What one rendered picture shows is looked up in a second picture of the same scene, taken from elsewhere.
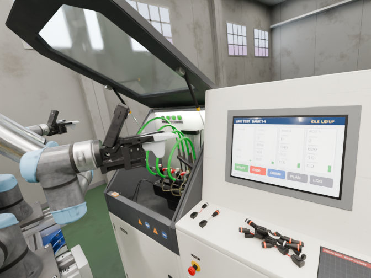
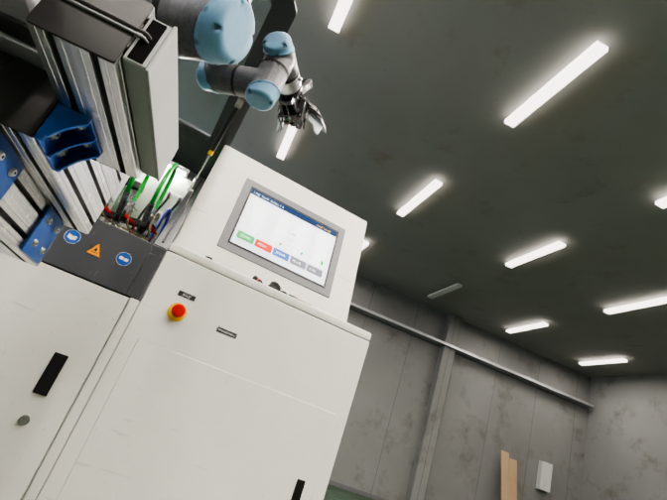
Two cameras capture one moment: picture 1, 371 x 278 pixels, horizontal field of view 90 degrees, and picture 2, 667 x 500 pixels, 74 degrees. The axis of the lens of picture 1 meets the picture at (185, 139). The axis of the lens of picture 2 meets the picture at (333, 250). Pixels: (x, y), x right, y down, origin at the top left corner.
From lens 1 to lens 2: 138 cm
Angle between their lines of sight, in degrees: 70
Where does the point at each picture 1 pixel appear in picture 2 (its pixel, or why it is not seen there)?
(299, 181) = (299, 267)
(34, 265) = not seen: hidden behind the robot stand
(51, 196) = (282, 74)
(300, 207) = (294, 290)
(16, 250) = not seen: hidden behind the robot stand
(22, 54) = not seen: outside the picture
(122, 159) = (297, 109)
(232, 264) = (253, 298)
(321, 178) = (315, 268)
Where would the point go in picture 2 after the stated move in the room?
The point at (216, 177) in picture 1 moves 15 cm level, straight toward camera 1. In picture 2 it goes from (204, 236) to (233, 237)
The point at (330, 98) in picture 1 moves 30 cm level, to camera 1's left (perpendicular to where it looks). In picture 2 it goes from (331, 216) to (303, 174)
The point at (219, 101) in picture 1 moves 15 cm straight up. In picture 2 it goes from (239, 164) to (254, 136)
